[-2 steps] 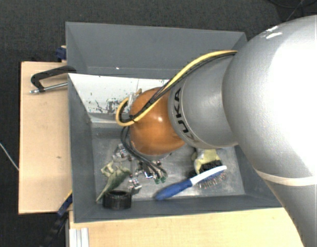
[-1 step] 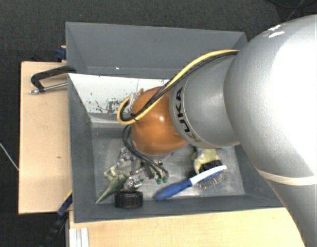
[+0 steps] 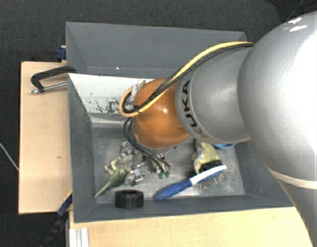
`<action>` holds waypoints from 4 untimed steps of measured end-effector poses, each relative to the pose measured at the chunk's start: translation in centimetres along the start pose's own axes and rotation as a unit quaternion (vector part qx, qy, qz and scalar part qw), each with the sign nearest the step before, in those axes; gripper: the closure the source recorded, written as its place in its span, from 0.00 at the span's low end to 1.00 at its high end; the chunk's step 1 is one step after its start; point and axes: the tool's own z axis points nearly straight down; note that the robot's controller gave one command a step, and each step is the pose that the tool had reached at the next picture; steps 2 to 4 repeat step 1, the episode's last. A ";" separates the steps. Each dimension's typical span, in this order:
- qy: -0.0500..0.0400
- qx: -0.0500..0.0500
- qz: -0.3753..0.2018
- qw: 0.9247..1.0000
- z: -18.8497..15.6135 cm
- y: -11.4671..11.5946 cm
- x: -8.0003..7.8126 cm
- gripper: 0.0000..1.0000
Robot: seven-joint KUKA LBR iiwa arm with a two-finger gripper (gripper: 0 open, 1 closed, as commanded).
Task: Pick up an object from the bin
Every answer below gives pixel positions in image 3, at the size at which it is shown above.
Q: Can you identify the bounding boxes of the pale yellow soft toy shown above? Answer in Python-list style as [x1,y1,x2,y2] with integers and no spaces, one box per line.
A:
[188,140,223,179]

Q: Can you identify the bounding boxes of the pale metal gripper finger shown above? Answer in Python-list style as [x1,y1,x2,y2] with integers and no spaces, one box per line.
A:
[118,141,135,165]
[125,169,145,187]

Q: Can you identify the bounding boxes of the light blue round object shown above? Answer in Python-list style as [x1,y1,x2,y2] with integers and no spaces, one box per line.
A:
[213,142,237,150]

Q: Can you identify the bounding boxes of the blue and white brush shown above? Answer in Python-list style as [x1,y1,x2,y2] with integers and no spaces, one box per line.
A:
[154,164,227,201]

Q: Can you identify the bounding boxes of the grey metal bin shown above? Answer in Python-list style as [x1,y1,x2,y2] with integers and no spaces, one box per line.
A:
[64,21,294,223]

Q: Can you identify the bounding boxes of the pale flat board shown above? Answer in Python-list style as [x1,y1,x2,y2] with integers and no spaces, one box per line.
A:
[18,60,73,215]

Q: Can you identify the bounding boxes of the black ring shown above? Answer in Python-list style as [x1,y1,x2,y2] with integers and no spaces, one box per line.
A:
[114,189,145,209]

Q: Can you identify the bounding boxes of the green toy dinosaur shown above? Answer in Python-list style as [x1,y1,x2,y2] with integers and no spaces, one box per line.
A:
[94,158,132,198]

